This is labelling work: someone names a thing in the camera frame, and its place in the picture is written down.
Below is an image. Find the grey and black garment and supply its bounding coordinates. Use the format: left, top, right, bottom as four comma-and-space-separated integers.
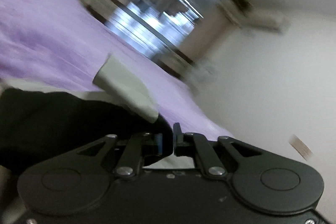
1, 57, 173, 174

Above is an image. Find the purple duvet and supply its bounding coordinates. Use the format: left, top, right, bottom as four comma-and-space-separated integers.
1, 0, 229, 140

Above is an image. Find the beige striped right curtain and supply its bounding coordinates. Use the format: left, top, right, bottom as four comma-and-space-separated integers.
157, 7, 232, 80

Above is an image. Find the window with bars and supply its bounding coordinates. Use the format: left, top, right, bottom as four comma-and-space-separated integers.
105, 0, 203, 59

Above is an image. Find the beige wall socket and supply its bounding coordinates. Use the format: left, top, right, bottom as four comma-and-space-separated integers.
289, 135, 314, 161

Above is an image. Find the white wall air conditioner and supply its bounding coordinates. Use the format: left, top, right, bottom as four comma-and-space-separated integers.
219, 0, 289, 34

